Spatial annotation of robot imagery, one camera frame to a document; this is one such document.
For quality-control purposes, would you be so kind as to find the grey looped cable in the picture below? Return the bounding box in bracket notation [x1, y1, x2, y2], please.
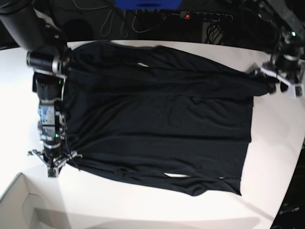
[100, 9, 167, 38]

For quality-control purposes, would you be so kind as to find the white cardboard box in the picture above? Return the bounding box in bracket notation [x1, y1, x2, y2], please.
[0, 173, 43, 229]

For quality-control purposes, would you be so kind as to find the black power strip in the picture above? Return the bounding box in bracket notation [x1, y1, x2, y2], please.
[172, 11, 234, 22]

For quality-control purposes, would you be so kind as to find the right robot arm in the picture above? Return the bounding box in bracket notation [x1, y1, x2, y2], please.
[0, 0, 78, 178]

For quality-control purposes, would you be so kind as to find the dark navy t-shirt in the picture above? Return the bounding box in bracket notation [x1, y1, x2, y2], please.
[63, 42, 269, 196]

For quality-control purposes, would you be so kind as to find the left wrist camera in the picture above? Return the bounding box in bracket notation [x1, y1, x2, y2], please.
[288, 83, 305, 98]

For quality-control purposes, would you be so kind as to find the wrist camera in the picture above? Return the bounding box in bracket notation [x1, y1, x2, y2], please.
[288, 83, 305, 98]
[47, 167, 60, 178]

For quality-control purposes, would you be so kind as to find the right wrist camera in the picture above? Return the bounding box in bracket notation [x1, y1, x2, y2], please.
[47, 167, 60, 178]

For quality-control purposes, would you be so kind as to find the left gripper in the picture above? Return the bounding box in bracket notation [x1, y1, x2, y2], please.
[246, 61, 305, 94]

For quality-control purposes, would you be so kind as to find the blue plastic bin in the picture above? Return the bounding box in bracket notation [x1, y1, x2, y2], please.
[115, 0, 182, 10]

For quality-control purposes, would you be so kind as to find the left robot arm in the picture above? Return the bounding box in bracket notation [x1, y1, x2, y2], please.
[252, 0, 305, 98]

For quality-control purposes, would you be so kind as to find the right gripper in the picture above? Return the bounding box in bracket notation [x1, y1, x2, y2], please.
[28, 149, 82, 169]

